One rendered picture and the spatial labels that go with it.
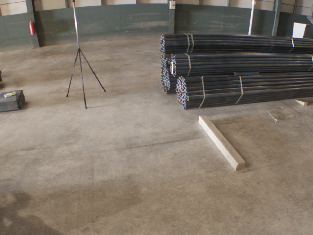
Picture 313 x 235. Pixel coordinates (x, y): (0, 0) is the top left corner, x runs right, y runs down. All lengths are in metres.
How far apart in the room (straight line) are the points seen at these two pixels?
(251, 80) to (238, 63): 0.37
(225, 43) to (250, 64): 0.57
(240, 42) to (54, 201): 3.53
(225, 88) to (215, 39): 0.87
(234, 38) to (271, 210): 2.76
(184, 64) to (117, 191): 1.87
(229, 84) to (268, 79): 0.78
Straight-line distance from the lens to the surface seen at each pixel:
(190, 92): 3.03
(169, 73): 3.52
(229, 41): 3.78
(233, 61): 3.35
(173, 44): 3.35
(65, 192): 2.13
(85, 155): 2.47
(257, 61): 3.60
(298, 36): 13.11
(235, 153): 2.36
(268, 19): 12.97
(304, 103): 4.30
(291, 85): 4.13
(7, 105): 4.00
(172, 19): 10.08
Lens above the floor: 1.51
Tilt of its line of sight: 30 degrees down
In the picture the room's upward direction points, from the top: straight up
